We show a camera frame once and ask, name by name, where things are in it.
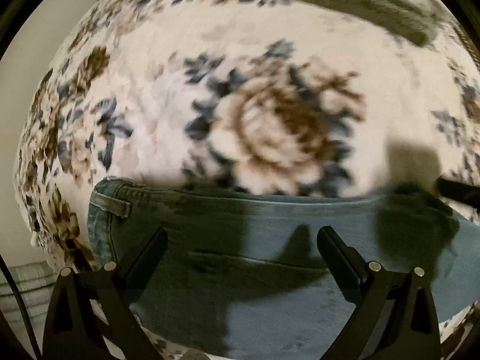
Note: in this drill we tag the floral bed blanket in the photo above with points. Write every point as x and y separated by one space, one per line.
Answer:
259 97

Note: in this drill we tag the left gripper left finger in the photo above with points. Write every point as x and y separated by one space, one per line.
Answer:
86 309

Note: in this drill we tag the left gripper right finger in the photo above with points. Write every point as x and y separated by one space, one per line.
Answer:
394 316

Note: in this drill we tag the grey striped curtain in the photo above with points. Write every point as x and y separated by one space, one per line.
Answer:
35 282

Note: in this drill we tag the blue denim jeans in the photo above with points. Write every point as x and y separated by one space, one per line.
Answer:
242 277

